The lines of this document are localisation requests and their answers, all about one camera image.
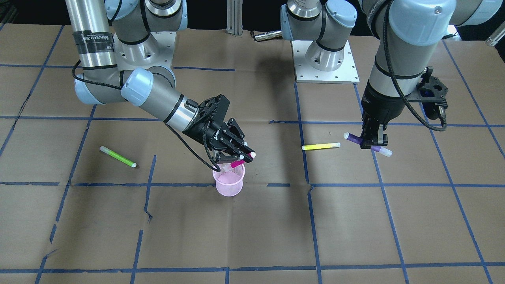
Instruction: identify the aluminium frame post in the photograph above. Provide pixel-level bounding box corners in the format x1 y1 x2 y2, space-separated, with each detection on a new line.
226 0 243 37

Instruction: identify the green pen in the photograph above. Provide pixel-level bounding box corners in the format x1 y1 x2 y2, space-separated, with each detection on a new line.
99 146 137 168

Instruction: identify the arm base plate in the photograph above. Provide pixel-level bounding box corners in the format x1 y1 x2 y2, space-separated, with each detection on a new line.
292 40 360 84
114 31 177 70

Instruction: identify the purple pen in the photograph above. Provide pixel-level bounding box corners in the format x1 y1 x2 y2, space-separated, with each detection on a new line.
343 132 393 157

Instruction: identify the pink pen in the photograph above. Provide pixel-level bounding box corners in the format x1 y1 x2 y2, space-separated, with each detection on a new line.
230 152 256 168

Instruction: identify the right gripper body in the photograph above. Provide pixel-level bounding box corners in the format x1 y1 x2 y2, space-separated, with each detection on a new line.
183 95 243 152

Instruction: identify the yellow pen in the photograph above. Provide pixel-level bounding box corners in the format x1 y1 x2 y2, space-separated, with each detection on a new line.
301 142 341 151

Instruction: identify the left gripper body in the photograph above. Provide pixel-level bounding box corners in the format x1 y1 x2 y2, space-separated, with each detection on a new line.
361 82 405 136

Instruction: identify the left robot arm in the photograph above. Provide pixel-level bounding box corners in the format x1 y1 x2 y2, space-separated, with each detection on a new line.
280 0 503 149

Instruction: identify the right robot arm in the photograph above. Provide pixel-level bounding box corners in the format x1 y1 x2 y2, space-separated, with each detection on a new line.
65 0 255 171

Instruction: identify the brown paper table cover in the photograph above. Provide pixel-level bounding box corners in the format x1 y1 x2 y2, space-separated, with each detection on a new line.
1 24 504 284

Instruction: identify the pink mesh cup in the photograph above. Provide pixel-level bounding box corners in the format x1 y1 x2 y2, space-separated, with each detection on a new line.
212 163 245 196

